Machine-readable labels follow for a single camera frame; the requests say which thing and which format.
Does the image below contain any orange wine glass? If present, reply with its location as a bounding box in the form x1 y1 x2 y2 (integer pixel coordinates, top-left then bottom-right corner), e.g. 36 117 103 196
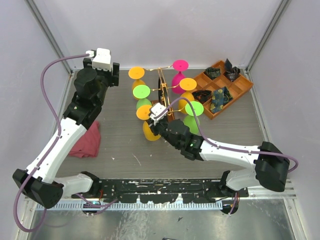
136 104 162 142
128 66 145 89
178 77 197 115

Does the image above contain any green wine glass front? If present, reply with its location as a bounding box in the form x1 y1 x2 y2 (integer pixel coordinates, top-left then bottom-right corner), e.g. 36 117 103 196
183 100 204 135

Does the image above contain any green wine glass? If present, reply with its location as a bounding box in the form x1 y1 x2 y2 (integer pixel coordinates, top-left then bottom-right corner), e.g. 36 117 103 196
183 100 204 135
132 84 152 110

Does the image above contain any pink wine glass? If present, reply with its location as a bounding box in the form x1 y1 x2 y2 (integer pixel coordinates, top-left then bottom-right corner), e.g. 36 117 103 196
171 59 189 95

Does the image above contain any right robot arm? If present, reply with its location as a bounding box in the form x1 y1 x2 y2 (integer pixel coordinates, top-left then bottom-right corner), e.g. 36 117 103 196
146 118 290 197

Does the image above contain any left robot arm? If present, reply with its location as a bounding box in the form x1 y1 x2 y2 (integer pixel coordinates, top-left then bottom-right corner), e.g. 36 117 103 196
12 55 120 209

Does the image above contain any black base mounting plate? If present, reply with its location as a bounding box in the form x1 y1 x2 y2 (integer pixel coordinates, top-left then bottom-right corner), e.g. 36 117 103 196
81 178 234 204

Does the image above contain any wooden compartment tray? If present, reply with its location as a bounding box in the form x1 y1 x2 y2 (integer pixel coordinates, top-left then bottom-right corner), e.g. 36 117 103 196
191 60 254 120

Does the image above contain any blue floral folded tie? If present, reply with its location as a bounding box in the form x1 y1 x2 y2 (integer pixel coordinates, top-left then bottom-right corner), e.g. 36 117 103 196
209 86 233 114

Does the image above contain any red cloth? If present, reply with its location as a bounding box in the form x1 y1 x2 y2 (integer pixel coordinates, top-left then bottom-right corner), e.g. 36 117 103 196
68 120 101 158

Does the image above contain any dark green folded tie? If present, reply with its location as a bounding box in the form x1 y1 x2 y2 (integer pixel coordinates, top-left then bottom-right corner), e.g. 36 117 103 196
204 67 221 80

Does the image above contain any black patterned folded tie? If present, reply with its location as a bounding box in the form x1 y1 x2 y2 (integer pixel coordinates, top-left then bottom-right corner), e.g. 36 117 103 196
224 58 240 82

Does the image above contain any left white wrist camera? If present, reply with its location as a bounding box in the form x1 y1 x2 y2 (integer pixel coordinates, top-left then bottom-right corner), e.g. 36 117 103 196
85 48 112 71

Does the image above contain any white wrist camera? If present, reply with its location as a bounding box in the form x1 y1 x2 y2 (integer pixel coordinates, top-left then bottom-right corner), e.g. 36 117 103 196
149 102 168 126
85 48 112 71

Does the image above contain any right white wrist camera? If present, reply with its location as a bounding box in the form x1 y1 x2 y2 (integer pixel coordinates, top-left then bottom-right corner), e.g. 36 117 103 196
149 102 168 126

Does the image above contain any gold wire wine glass rack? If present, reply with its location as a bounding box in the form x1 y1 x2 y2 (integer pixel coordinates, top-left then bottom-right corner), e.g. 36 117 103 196
136 65 180 120

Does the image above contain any grey cable duct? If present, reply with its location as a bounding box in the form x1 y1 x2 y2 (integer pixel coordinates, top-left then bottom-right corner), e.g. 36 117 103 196
49 200 223 211

